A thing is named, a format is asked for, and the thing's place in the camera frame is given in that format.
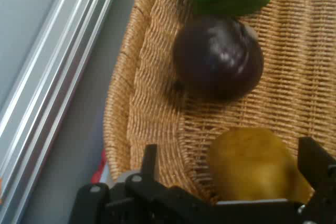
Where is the yellow-brown potato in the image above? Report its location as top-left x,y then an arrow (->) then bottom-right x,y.
209,126 -> 314,201

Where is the woven wicker basket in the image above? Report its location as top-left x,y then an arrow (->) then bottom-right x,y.
102,0 -> 336,205

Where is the dark purple plum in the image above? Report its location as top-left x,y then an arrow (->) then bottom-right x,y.
172,15 -> 265,102

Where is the red and white object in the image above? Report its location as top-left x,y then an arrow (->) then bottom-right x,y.
90,149 -> 114,185

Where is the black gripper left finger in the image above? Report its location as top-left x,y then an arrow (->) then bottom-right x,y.
70,144 -> 214,224

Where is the aluminium extrusion rail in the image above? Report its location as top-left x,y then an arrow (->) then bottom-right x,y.
0,0 -> 124,224

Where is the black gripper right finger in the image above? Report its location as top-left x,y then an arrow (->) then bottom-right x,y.
297,136 -> 336,224

